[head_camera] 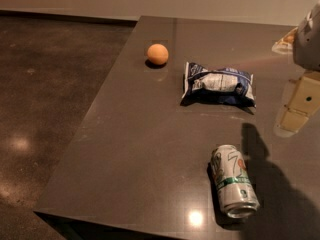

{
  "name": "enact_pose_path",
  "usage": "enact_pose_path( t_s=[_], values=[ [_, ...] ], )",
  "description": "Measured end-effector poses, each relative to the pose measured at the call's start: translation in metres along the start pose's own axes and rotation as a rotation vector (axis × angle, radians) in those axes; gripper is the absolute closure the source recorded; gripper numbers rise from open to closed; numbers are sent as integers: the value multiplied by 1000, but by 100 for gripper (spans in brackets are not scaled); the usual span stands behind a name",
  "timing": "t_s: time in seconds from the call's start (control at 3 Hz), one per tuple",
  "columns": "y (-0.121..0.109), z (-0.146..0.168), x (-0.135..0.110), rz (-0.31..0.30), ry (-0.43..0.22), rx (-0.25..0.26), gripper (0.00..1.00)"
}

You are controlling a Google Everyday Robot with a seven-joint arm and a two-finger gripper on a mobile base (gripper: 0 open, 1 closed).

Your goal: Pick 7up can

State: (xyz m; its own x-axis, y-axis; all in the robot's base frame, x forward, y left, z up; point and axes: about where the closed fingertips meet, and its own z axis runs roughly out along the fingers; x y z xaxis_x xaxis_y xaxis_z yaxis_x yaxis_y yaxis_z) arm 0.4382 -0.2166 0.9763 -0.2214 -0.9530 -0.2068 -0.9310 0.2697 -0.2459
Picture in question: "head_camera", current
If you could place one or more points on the orange ball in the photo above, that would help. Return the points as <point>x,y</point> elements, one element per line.
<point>157,54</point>

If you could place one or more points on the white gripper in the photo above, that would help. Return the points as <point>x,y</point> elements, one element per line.
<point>308,42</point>

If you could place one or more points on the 7up soda can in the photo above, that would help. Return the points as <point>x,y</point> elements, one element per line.
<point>237,198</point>

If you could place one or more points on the blue white chip bag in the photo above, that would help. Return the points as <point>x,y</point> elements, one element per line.
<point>223,86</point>

